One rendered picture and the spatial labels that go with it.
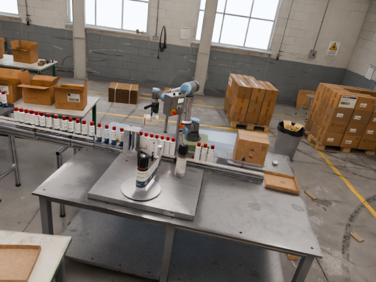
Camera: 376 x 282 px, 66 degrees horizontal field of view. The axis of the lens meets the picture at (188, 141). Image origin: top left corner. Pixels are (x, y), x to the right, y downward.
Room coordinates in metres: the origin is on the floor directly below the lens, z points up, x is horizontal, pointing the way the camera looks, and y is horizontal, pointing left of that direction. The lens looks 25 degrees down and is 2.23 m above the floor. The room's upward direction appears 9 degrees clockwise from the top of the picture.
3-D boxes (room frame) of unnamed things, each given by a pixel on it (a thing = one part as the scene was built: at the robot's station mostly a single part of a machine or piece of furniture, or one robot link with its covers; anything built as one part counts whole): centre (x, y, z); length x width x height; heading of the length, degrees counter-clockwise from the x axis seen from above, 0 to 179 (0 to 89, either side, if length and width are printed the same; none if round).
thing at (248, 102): (6.31, -1.19, 0.45); 1.20 x 0.84 x 0.89; 6
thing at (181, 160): (2.17, 0.03, 1.03); 0.09 x 0.09 x 0.30
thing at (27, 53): (5.52, 3.33, 0.97); 0.43 x 0.42 x 0.37; 1
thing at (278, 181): (2.36, -0.91, 0.85); 0.30 x 0.26 x 0.04; 85
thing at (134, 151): (2.40, 0.51, 1.01); 0.14 x 0.13 x 0.26; 85
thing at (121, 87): (6.45, 1.63, 0.16); 0.65 x 0.54 x 0.32; 99
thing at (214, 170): (2.45, 0.08, 0.85); 1.65 x 0.11 x 0.05; 85
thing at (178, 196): (2.02, 0.24, 0.86); 0.80 x 0.67 x 0.05; 85
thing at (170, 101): (2.55, 0.18, 1.38); 0.17 x 0.10 x 0.19; 140
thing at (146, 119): (3.05, 0.45, 0.99); 0.16 x 0.12 x 0.07; 94
